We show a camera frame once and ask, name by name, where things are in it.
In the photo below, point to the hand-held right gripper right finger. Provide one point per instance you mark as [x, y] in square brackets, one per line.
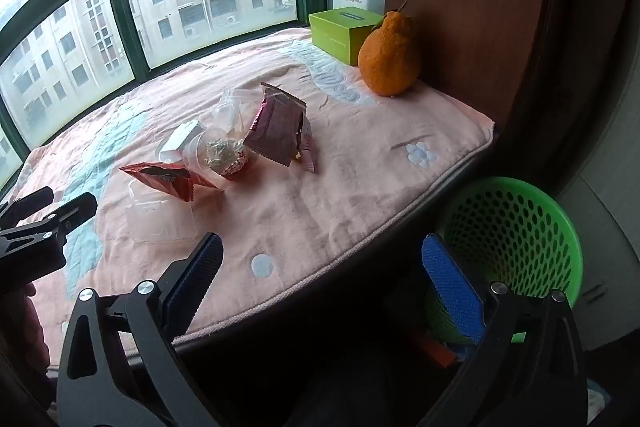
[452, 287]

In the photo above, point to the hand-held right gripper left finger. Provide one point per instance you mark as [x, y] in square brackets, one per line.
[197, 272]

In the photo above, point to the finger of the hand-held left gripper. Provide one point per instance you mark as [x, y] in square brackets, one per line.
[35, 198]
[75, 213]

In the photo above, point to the clear plastic box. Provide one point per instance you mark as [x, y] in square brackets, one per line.
[160, 219]

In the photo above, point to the green plastic basket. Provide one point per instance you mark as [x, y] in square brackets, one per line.
[510, 227]

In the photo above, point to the red snack wrapper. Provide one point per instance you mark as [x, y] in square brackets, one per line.
[165, 179]

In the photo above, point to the clear plastic cup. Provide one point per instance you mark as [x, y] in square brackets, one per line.
[220, 154]
[232, 112]

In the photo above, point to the white foam block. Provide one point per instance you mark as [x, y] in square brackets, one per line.
[182, 137]

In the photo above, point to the maroon snack wrapper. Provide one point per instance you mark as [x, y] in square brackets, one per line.
[275, 127]

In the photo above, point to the person's left hand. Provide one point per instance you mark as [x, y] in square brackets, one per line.
[30, 322]

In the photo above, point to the orange box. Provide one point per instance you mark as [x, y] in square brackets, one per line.
[440, 352]

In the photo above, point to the pink printed blanket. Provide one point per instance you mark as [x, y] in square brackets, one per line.
[300, 207]

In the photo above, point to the white cabinet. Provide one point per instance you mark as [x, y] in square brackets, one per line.
[610, 232]

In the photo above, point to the white patterned cloth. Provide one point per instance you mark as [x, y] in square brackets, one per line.
[597, 404]

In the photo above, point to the bumpy orange citrus fruit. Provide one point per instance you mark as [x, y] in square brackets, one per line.
[387, 62]

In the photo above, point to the green tissue box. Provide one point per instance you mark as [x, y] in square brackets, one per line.
[335, 37]

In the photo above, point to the brown wooden panel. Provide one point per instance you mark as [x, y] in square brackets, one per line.
[465, 7]

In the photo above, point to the green window frame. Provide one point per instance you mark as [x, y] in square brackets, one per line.
[116, 7]

